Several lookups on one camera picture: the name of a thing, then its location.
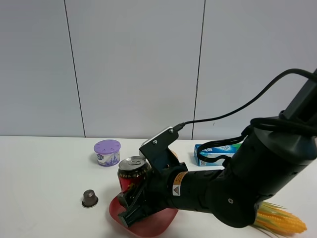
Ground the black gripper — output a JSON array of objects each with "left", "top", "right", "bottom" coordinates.
[{"left": 117, "top": 166, "right": 189, "bottom": 228}]

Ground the red drink can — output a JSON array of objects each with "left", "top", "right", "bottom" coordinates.
[{"left": 117, "top": 156, "right": 151, "bottom": 194}]

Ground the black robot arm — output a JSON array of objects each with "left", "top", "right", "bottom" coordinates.
[{"left": 117, "top": 68, "right": 317, "bottom": 228}]

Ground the pink square plate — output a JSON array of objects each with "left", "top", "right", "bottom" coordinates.
[{"left": 108, "top": 197, "right": 178, "bottom": 238}]

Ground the grey coffee capsule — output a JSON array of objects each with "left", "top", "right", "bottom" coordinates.
[{"left": 82, "top": 189, "right": 99, "bottom": 208}]

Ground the purple lidded white tub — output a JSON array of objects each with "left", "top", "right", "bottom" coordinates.
[{"left": 94, "top": 139, "right": 121, "bottom": 167}]

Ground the blue green toothpaste box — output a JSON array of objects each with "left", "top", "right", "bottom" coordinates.
[{"left": 194, "top": 143, "right": 241, "bottom": 167}]

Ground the corn cob with husk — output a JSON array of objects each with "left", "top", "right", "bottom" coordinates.
[{"left": 253, "top": 202, "right": 307, "bottom": 236}]

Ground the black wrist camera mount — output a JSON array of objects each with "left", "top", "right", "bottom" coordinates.
[{"left": 139, "top": 125, "right": 188, "bottom": 178}]

